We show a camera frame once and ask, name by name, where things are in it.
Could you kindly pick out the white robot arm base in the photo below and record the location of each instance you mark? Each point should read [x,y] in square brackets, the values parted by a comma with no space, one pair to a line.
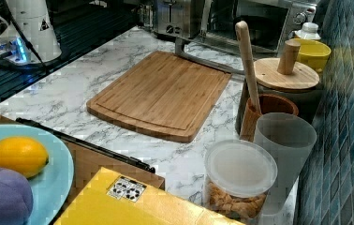
[29,38]

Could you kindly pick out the bamboo cutting board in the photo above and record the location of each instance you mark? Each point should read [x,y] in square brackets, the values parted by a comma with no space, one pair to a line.
[163,96]

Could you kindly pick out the clear plastic snack jar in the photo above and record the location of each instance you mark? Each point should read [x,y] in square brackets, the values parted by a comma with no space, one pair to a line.
[238,176]

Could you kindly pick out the brown utensil holder cup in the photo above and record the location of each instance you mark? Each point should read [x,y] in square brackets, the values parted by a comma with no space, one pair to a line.
[268,104]

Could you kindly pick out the silver slot toaster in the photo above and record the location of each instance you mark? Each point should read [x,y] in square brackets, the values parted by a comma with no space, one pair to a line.
[174,18]

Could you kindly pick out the yellow cardboard box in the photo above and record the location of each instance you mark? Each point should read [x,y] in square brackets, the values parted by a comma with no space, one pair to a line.
[111,198]

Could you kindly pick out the dark canister with wooden lid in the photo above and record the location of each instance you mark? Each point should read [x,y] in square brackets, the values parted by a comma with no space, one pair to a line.
[285,73]

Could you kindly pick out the grey plastic cup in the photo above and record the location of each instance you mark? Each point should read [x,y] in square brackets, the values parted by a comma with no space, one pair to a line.
[289,140]

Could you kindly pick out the light blue plate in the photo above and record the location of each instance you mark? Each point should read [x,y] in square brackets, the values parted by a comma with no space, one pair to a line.
[51,186]

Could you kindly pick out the yellow bowl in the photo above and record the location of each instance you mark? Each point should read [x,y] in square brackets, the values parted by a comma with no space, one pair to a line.
[313,53]

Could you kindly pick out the small white bottle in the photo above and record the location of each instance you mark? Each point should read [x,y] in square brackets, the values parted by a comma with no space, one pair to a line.
[308,31]

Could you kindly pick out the yellow lemon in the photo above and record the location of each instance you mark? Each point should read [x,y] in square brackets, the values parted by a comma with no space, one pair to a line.
[24,155]

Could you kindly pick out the purple plush eggplant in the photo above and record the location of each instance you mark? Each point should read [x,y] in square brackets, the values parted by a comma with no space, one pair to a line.
[16,198]

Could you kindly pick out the wooden tray with black rail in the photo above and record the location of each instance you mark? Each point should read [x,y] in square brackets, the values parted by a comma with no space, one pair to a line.
[89,158]

